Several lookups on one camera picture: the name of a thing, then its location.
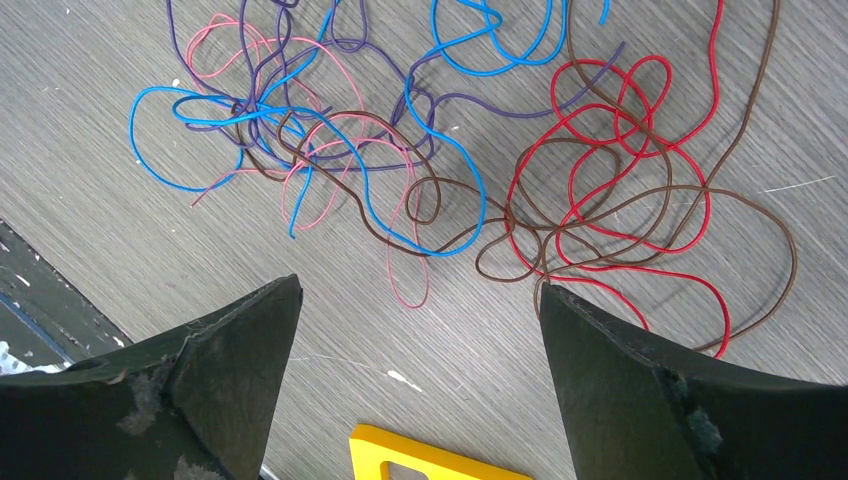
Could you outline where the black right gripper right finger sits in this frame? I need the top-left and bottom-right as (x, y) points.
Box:
(539, 284), (847, 479)

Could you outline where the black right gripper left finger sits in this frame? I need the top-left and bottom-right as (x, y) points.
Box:
(1, 275), (303, 479)

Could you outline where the black cable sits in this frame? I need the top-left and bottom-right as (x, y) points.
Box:
(231, 0), (799, 352)

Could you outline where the blue cable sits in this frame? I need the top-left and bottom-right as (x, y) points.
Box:
(129, 0), (611, 258)

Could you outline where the yellow triangle block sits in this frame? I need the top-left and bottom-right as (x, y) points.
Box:
(349, 424), (530, 480)

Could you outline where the red cable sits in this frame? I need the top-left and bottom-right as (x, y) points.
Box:
(504, 0), (733, 360)

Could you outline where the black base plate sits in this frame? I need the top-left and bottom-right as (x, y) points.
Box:
(1, 222), (132, 375)

